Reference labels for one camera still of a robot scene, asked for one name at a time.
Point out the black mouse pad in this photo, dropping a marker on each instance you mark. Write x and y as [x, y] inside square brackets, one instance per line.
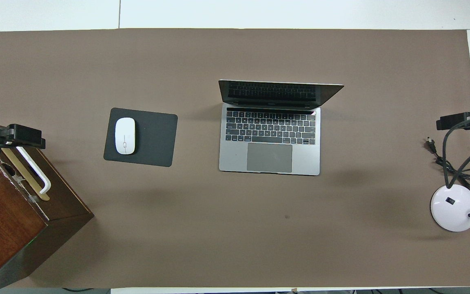
[155, 139]

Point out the white desk lamp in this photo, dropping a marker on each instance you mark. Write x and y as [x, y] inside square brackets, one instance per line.
[453, 210]

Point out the white computer mouse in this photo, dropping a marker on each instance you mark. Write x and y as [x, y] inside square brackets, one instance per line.
[125, 135]

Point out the grey laptop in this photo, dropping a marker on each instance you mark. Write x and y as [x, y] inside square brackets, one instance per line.
[269, 157]

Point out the brown table mat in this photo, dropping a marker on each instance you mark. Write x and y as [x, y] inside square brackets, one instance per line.
[218, 237]

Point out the dark brown wooden box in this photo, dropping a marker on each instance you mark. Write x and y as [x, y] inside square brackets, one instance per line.
[2, 220]

